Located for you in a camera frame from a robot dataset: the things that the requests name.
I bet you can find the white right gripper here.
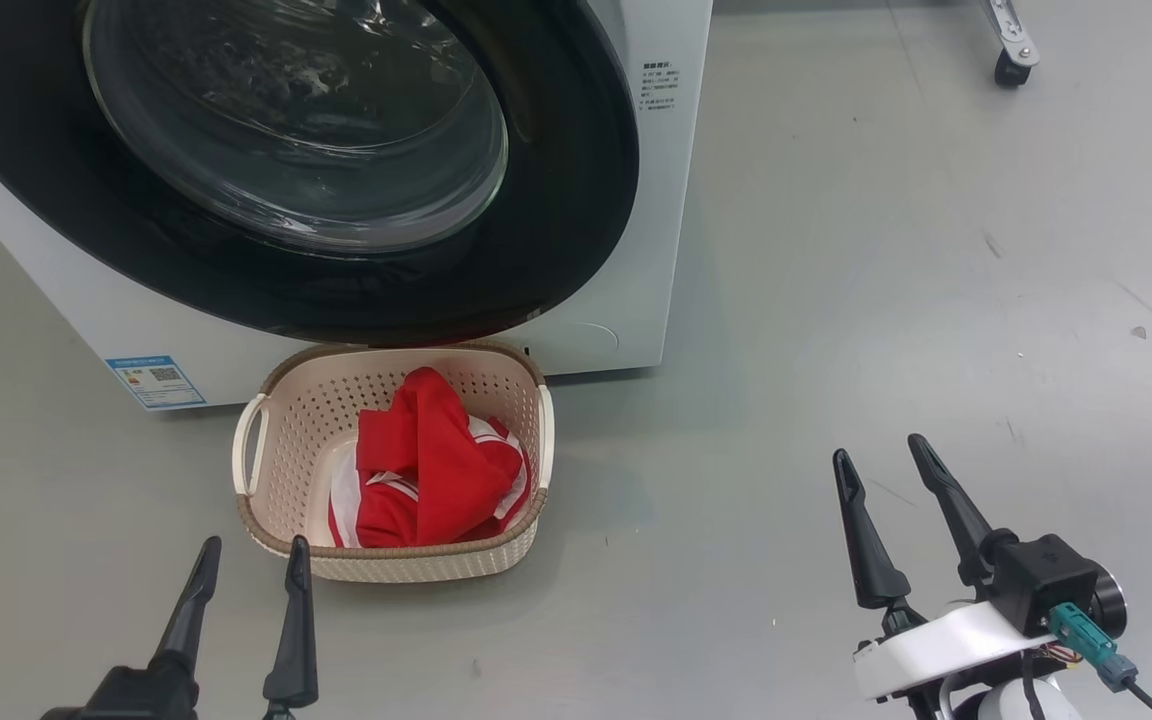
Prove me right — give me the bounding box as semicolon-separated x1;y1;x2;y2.
832;433;1129;701

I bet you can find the right camera cable teal connector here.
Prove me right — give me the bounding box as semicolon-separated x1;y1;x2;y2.
1048;602;1152;720

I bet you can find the black glass washing machine door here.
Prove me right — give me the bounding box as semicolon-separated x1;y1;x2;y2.
0;0;640;347

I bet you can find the cream perforated laundry basket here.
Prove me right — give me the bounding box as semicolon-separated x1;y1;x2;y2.
232;340;555;584

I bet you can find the red white garment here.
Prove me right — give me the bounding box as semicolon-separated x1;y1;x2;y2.
328;367;534;549

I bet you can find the blue energy label sticker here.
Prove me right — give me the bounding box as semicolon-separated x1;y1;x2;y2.
104;354;208;412

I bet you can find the white washing machine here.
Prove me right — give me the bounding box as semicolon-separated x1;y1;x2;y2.
0;0;715;413

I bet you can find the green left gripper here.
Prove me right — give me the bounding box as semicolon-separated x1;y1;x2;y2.
149;535;320;720

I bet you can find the grey text label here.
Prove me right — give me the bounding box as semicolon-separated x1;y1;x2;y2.
639;60;683;113

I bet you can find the metal stand with caster wheel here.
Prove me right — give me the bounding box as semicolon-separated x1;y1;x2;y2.
976;0;1041;89

